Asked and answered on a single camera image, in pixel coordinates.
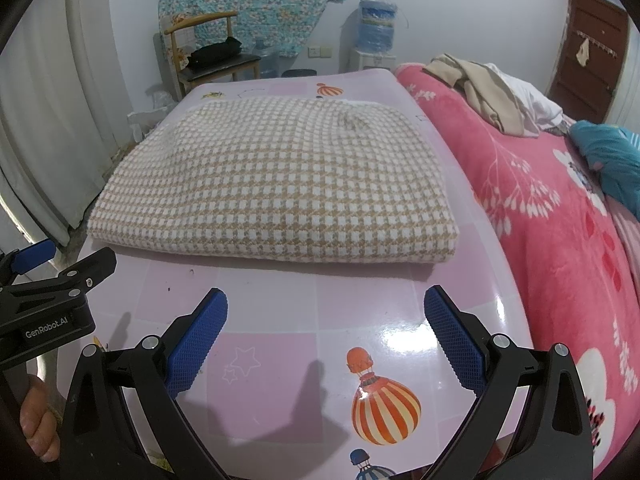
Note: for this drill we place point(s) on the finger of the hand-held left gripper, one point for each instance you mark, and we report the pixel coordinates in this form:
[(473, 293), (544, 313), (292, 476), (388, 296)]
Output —
[(32, 256), (85, 270)]

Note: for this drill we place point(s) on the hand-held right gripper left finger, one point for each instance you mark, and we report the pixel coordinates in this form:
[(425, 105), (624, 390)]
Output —
[(200, 345)]

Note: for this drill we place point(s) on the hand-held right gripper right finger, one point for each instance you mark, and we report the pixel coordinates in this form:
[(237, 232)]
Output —
[(457, 340)]

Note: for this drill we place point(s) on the beige checked sweater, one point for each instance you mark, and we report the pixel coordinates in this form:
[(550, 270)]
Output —
[(280, 185)]

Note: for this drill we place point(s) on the pile of beige clothes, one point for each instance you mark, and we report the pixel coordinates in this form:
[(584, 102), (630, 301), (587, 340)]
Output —
[(485, 95)]

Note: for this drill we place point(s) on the person's left hand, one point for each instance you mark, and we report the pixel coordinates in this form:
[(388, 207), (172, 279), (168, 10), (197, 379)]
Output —
[(37, 420)]

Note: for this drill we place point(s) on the white curtain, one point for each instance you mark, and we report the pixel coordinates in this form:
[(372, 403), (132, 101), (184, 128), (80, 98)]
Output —
[(45, 135)]

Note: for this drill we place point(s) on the pink floral blanket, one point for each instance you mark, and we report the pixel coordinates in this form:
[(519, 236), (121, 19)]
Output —
[(540, 210)]

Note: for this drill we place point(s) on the white plastic bag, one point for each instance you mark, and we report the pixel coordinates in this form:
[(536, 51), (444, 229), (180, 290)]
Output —
[(150, 115)]

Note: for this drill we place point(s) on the wooden chair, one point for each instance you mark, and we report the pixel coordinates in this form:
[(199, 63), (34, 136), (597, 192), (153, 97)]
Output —
[(215, 72)]

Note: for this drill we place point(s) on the teal blanket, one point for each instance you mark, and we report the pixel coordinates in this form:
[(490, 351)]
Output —
[(610, 155)]

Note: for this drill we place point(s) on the white garment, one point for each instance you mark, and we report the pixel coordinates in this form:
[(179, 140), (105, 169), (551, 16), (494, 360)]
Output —
[(535, 100)]

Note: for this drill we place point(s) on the black bag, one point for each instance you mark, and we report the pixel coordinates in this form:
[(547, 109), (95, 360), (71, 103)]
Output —
[(215, 52)]

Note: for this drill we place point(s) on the clear water jug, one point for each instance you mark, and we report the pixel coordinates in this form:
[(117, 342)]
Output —
[(266, 60)]

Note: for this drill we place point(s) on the black bin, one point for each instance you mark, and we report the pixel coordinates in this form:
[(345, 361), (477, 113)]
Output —
[(299, 73)]

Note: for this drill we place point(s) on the white water dispenser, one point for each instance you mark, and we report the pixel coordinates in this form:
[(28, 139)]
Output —
[(370, 61)]

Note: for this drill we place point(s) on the brown door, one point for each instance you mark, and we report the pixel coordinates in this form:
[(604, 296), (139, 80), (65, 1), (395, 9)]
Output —
[(592, 75)]

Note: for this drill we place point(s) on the small cloth on door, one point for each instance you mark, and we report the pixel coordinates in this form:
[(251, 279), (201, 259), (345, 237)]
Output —
[(583, 52)]

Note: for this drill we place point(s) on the blue water bottle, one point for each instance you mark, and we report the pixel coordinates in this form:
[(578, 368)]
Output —
[(376, 27)]

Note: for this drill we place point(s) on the wall socket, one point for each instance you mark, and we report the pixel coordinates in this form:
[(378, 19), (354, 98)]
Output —
[(321, 52)]

